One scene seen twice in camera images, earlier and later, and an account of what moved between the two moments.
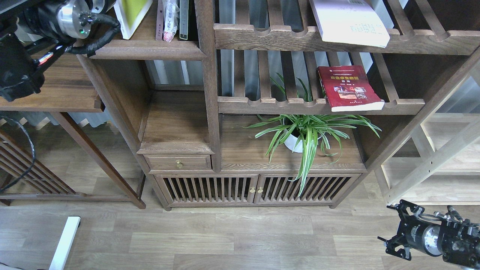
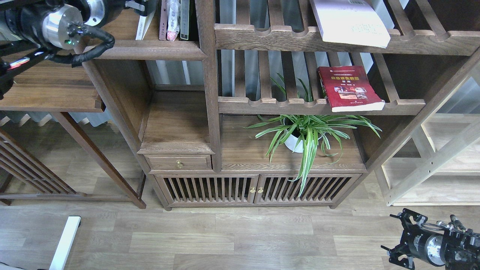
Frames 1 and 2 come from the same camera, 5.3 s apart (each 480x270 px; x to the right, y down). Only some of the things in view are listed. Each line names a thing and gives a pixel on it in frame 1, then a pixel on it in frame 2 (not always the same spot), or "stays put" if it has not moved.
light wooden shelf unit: [440, 165] stays put
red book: [348, 88] stays put
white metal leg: [57, 262] stays put
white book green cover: [130, 14] to [144, 22]
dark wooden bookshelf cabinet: [273, 103] stays put
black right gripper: [414, 231] to [418, 242]
